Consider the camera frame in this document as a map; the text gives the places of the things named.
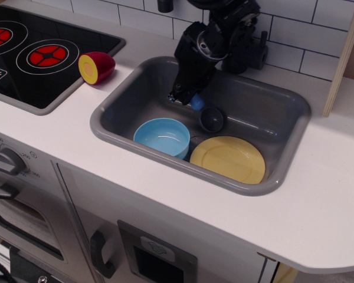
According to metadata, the yellow plate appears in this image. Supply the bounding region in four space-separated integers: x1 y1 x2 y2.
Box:
190 136 266 184

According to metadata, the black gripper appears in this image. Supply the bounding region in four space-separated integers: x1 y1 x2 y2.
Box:
168 21 224 106

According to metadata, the wooden side post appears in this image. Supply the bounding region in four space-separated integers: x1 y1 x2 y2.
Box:
322 14 354 117

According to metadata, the dark grey cabinet handle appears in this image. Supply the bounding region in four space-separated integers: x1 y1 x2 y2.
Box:
90 231 116 279

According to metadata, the red yellow toy fruit half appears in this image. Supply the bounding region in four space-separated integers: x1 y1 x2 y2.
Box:
78 51 116 85

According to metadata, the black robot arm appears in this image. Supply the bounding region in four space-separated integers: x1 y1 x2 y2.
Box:
168 1 260 105

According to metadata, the black toy stove top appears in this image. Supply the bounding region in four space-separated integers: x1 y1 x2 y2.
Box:
0 5 126 116

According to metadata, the light blue bowl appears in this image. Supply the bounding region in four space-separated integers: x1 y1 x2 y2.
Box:
133 118 191 159

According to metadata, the grey oven knob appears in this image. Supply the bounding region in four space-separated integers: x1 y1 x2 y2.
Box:
0 148 27 176

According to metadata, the grey dishwasher panel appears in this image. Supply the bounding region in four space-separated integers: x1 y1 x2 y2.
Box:
117 220 198 283

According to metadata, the grey sink basin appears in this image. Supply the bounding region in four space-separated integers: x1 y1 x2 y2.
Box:
90 57 311 196

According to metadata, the grey oven door handle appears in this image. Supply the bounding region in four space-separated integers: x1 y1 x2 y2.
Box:
0 184 19 199

